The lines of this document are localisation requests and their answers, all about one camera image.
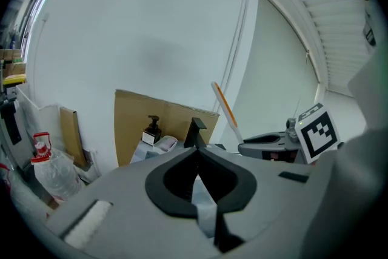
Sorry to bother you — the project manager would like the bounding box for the black faucet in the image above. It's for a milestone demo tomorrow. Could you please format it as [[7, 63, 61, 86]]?
[[183, 117, 208, 149]]

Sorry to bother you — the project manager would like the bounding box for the yellow box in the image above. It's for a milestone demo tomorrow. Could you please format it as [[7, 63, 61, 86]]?
[[2, 73, 27, 86]]

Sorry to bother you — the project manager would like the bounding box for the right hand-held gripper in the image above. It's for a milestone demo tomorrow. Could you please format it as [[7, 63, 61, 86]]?
[[238, 102, 340, 166]]

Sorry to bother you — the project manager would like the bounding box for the white plastic bag lower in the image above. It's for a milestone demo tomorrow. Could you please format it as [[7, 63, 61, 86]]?
[[0, 162, 31, 216]]

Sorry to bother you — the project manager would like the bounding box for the long cardboard box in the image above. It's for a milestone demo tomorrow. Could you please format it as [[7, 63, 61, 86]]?
[[59, 106, 88, 168]]

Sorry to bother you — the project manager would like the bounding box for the gray and black machine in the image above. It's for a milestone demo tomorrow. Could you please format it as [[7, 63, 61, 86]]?
[[0, 93, 24, 147]]

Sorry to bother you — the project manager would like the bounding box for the white board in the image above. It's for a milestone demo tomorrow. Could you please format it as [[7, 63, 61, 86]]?
[[14, 82, 66, 144]]

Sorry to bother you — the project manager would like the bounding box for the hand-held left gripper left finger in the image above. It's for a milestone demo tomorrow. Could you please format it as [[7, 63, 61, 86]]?
[[45, 147, 219, 259]]

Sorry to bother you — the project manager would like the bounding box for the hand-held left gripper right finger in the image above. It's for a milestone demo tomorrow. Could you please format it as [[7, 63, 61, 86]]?
[[197, 147, 330, 259]]

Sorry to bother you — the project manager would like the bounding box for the large cardboard sheet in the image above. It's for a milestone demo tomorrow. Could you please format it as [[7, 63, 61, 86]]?
[[114, 89, 221, 167]]

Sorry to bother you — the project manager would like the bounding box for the white soap dish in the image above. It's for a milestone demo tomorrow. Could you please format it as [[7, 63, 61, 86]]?
[[152, 135, 178, 153]]

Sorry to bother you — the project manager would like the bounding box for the white plastic bag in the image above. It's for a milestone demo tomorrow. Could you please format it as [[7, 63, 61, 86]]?
[[0, 162, 31, 216], [30, 131, 86, 201]]

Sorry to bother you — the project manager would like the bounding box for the white window blind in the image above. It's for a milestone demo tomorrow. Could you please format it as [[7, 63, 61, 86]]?
[[290, 0, 375, 95]]

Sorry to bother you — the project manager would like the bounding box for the black soap pump bottle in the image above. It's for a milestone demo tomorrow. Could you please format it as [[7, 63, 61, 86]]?
[[141, 115, 162, 145]]

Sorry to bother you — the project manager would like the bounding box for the white orange-handled squeegee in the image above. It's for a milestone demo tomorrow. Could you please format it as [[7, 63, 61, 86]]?
[[210, 81, 245, 146]]

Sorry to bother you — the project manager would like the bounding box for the white plastic bag upper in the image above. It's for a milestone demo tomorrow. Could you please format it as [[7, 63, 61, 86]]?
[[30, 131, 86, 201]]

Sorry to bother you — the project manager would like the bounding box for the white wall conduit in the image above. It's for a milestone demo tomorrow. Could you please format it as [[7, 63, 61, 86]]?
[[217, 0, 253, 115]]

